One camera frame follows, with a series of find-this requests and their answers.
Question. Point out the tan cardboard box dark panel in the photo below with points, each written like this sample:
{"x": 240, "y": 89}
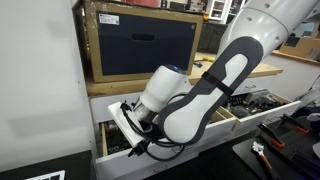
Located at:
{"x": 140, "y": 46}

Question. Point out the small cardboard box dark label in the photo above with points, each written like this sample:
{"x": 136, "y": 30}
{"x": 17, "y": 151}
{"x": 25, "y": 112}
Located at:
{"x": 303, "y": 50}

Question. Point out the white cabinet drawer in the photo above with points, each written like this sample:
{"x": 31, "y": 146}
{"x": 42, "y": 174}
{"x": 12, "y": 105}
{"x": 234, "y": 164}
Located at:
{"x": 100, "y": 110}
{"x": 263, "y": 83}
{"x": 220, "y": 130}

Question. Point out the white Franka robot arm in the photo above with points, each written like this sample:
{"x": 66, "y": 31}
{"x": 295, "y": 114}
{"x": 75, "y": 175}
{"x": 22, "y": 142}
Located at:
{"x": 186, "y": 116}

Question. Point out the black hardware pile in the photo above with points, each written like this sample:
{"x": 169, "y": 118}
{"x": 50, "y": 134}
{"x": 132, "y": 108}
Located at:
{"x": 263, "y": 103}

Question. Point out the white drawer full of tools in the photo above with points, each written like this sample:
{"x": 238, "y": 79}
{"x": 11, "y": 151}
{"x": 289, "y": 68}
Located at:
{"x": 266, "y": 118}

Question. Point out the black clamp orange grip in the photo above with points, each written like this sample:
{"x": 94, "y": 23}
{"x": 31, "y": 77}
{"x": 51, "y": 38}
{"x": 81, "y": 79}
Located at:
{"x": 271, "y": 135}
{"x": 295, "y": 125}

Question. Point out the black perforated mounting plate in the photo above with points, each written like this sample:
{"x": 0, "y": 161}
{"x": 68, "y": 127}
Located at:
{"x": 293, "y": 146}

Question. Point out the wooden counter white base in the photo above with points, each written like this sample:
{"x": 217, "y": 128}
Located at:
{"x": 293, "y": 76}

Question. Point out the dark grey storage bin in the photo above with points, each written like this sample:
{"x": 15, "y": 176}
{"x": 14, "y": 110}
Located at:
{"x": 210, "y": 38}

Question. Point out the white background shelf unit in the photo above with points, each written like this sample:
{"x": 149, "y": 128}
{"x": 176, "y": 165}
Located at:
{"x": 216, "y": 10}

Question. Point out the wooden top workbench cabinet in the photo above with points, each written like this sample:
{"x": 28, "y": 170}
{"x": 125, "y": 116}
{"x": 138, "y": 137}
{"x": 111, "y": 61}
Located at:
{"x": 110, "y": 87}

